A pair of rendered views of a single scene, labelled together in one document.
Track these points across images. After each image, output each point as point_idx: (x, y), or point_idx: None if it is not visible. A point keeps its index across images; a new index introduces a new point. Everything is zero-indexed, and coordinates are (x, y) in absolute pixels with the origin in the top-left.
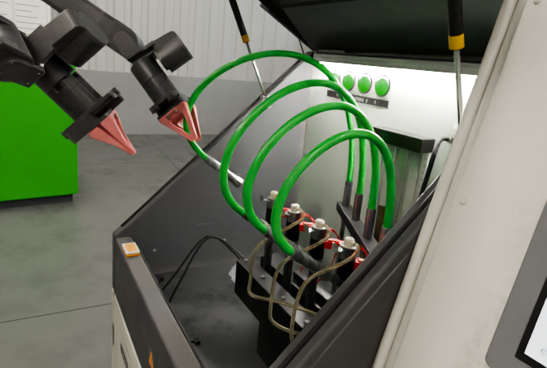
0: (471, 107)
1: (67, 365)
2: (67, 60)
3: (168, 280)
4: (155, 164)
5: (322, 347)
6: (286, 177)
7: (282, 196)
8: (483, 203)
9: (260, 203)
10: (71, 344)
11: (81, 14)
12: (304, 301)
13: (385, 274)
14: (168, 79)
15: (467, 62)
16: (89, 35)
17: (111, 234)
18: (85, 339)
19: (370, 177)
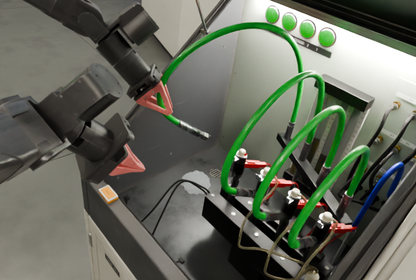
0: None
1: (21, 225)
2: (86, 120)
3: (133, 198)
4: (30, 10)
5: None
6: (218, 93)
7: (303, 222)
8: None
9: (197, 119)
10: (17, 207)
11: (93, 67)
12: (268, 231)
13: (371, 261)
14: (137, 55)
15: None
16: (112, 97)
17: (13, 94)
18: (27, 201)
19: (304, 110)
